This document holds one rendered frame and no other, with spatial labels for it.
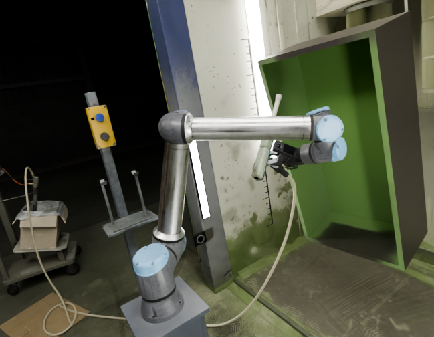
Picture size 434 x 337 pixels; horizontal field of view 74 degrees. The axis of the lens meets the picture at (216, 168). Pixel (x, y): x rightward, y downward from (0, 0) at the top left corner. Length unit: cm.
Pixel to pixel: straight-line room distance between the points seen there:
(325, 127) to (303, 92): 95
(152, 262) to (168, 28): 140
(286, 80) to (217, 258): 138
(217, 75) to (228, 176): 74
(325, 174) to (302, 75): 70
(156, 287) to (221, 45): 161
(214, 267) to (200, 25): 174
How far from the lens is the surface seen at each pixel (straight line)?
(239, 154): 223
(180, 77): 199
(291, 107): 184
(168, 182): 127
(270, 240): 264
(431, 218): 268
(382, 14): 279
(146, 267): 125
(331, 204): 230
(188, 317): 135
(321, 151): 120
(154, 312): 137
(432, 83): 253
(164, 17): 203
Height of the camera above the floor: 151
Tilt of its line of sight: 15 degrees down
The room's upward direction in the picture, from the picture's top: 10 degrees counter-clockwise
